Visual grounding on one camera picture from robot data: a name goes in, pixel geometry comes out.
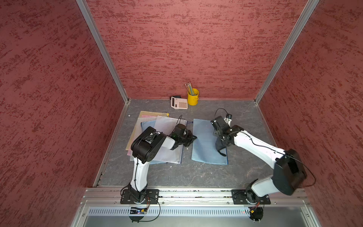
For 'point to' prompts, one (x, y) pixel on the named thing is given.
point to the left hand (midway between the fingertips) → (198, 139)
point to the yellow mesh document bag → (144, 113)
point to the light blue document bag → (144, 125)
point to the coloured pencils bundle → (189, 88)
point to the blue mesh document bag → (203, 145)
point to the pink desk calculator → (177, 102)
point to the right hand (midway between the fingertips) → (219, 133)
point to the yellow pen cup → (193, 100)
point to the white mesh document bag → (166, 125)
